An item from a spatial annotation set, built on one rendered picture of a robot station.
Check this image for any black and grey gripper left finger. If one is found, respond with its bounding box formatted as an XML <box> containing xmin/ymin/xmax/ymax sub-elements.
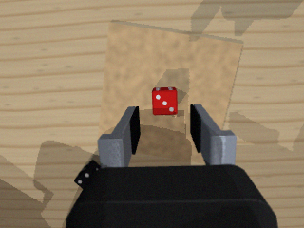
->
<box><xmin>98</xmin><ymin>106</ymin><xmax>141</xmax><ymax>168</ymax></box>

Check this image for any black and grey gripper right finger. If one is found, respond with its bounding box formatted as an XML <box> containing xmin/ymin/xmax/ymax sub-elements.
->
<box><xmin>190</xmin><ymin>104</ymin><xmax>237</xmax><ymax>165</ymax></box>

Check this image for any black die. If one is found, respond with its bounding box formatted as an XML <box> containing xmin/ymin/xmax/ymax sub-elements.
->
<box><xmin>74</xmin><ymin>160</ymin><xmax>101</xmax><ymax>189</ymax></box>

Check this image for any red die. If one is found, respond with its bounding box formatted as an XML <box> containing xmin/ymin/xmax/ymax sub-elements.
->
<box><xmin>152</xmin><ymin>87</ymin><xmax>178</xmax><ymax>115</ymax></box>

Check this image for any tan square mat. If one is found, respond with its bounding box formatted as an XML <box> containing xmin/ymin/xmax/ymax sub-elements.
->
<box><xmin>98</xmin><ymin>23</ymin><xmax>243</xmax><ymax>163</ymax></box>

